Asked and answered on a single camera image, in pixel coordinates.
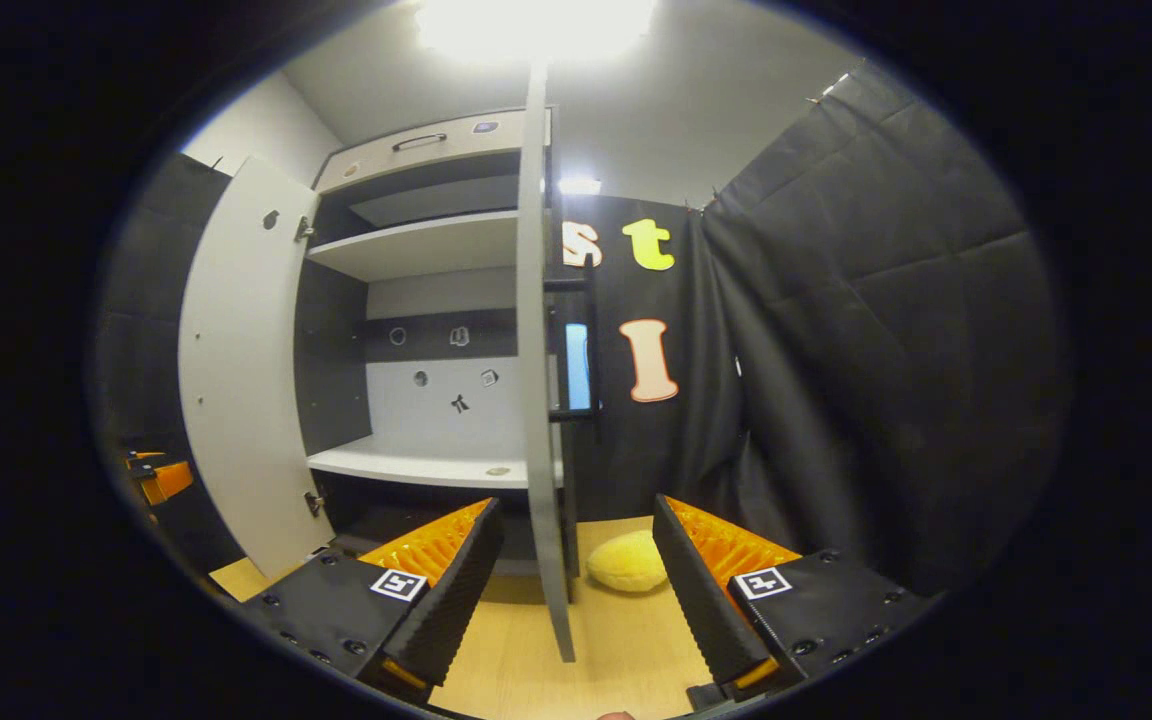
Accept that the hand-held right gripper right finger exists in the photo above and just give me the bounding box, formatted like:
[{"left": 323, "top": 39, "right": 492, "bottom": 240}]
[{"left": 652, "top": 493, "right": 937, "bottom": 696}]

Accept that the yellow plush toy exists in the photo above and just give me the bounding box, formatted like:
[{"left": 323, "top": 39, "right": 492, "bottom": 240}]
[{"left": 586, "top": 530, "right": 669, "bottom": 594}]

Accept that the grey cabinet door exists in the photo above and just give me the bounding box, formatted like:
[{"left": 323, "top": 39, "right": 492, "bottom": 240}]
[{"left": 516, "top": 62, "right": 577, "bottom": 663}]

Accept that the black backdrop cloth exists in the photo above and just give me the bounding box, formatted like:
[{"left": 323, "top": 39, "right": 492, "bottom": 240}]
[{"left": 91, "top": 60, "right": 1072, "bottom": 601}]

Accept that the grey cabinet shelf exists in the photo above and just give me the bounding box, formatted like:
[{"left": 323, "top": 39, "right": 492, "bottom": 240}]
[
  {"left": 306, "top": 210, "right": 520, "bottom": 283},
  {"left": 306, "top": 433, "right": 565, "bottom": 491}
]

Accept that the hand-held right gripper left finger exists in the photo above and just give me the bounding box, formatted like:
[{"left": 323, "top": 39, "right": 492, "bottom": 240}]
[{"left": 241, "top": 497, "right": 505, "bottom": 701}]

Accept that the grey cabinet drawer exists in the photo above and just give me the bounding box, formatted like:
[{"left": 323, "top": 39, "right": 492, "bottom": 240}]
[{"left": 314, "top": 108, "right": 552, "bottom": 196}]

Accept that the grey cabinet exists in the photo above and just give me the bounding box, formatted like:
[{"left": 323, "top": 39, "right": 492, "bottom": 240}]
[{"left": 294, "top": 108, "right": 565, "bottom": 576}]

